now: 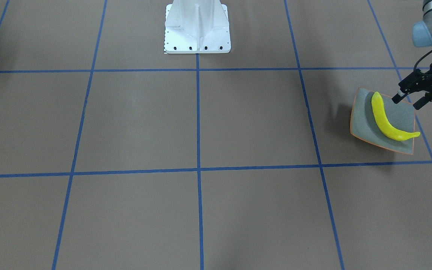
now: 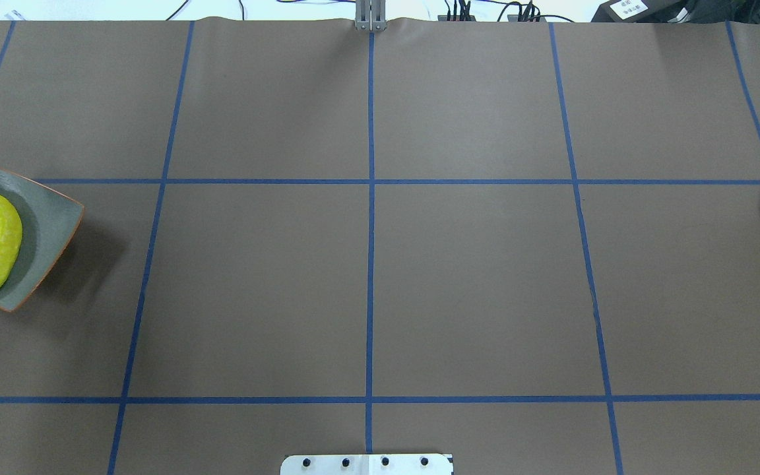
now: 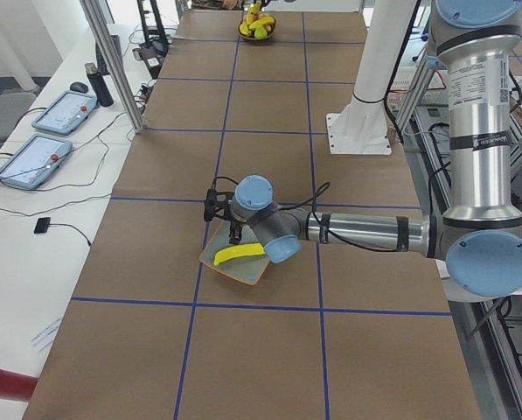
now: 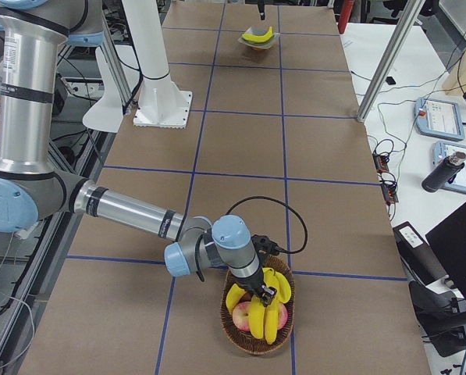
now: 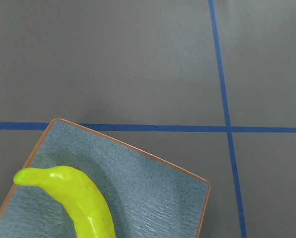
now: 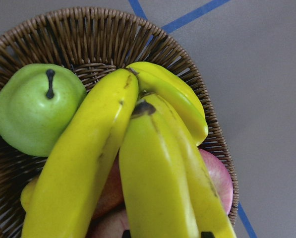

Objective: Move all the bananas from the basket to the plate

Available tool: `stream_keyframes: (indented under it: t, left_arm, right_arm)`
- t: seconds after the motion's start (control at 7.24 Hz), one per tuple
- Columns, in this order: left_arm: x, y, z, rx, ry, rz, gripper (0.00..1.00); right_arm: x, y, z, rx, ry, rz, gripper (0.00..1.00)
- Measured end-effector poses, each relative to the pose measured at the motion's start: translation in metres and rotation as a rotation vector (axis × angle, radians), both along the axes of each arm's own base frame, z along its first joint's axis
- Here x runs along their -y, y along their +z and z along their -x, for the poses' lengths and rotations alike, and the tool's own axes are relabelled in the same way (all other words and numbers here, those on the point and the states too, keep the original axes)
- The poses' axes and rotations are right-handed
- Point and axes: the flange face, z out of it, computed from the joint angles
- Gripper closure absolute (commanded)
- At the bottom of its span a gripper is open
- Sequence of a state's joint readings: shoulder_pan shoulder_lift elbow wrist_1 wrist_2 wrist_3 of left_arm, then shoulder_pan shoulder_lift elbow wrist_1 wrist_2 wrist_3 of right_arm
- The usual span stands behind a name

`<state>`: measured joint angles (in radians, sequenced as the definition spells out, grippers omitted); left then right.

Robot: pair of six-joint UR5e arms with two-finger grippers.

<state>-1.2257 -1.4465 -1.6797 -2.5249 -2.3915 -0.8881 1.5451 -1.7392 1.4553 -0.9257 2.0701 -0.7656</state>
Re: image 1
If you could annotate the grey square plate orange rim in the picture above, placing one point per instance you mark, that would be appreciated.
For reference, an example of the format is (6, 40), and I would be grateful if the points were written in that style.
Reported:
(363, 126)

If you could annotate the white camera pedestal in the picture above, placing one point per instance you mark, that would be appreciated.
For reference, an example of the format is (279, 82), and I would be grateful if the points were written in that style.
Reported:
(197, 27)

